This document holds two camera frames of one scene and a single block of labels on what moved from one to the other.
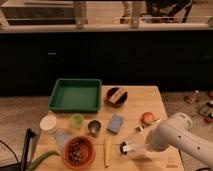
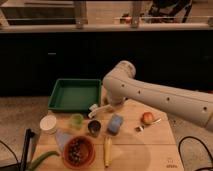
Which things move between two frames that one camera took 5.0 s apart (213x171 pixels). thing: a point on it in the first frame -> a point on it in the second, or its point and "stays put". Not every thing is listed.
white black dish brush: x=125 y=148 -> x=94 y=109
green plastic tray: x=76 y=95 stays put
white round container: x=48 y=124 stays put
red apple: x=147 y=118 stays put
